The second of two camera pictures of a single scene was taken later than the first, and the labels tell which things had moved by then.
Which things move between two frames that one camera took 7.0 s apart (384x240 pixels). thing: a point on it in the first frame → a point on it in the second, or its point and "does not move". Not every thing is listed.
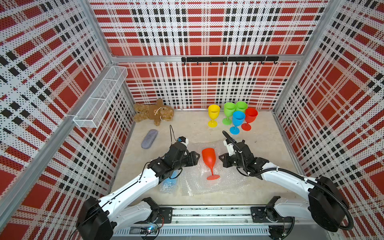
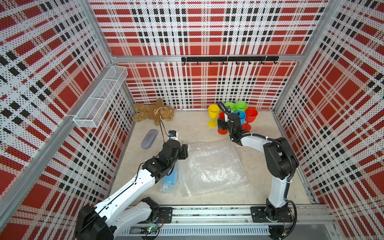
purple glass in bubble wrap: [149, 139] does not move
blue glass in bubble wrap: [169, 184] does not move
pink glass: [209, 156] → [222, 116]
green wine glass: [241, 106] does not move
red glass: [250, 116] does not move
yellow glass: [213, 110] does not move
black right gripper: [225, 161] → [221, 121]
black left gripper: [192, 161] → [183, 151]
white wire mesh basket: [91, 114] does not move
